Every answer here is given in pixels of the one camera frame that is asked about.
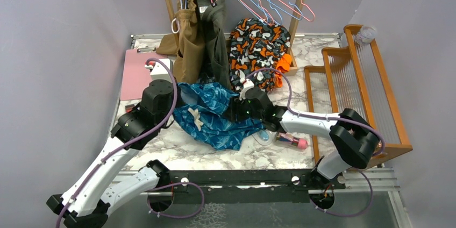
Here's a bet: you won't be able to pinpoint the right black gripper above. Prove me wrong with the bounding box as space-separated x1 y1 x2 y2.
222 94 264 123

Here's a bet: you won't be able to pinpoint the blue patterned shorts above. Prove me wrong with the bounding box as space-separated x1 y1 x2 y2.
173 82 265 151

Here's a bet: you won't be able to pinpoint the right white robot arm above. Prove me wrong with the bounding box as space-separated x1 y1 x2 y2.
223 88 382 189

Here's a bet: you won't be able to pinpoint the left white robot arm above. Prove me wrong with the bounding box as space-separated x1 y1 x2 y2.
46 79 181 227

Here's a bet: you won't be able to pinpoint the dark green shorts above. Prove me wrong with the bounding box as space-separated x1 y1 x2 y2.
197 0 232 90

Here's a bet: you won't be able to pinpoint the orange camo shorts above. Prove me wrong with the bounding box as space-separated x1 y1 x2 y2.
228 18 293 92

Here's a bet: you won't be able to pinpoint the tan brown shorts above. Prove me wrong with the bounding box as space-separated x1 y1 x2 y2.
156 0 205 83

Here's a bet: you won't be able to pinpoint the wooden hanger stand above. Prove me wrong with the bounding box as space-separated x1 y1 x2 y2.
158 0 314 77

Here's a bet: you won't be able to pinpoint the pink capped pencil tube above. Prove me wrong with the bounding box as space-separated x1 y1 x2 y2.
275 133 308 150

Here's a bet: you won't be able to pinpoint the pink clipboard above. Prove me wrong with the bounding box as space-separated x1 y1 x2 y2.
120 49 166 101

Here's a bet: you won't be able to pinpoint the marker set pack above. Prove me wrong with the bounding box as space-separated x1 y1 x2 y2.
125 103 136 113

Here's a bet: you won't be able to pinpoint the wooden drying rack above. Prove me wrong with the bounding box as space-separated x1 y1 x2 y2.
304 24 412 168

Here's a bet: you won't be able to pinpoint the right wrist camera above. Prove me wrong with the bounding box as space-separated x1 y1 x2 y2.
239 78 254 101

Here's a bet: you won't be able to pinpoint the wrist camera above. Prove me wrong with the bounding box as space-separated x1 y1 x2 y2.
144 59 173 83
239 78 254 101

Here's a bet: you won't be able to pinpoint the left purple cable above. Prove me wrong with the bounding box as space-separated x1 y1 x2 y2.
55 58 179 228

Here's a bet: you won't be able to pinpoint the purple cable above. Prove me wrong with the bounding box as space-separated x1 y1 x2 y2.
55 58 179 228
246 68 387 158

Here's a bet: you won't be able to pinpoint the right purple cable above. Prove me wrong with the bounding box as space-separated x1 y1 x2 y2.
246 68 387 158

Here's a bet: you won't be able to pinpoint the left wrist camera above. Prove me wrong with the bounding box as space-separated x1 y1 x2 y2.
144 59 173 83

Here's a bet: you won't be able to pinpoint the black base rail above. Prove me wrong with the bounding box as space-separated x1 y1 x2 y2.
147 169 345 206

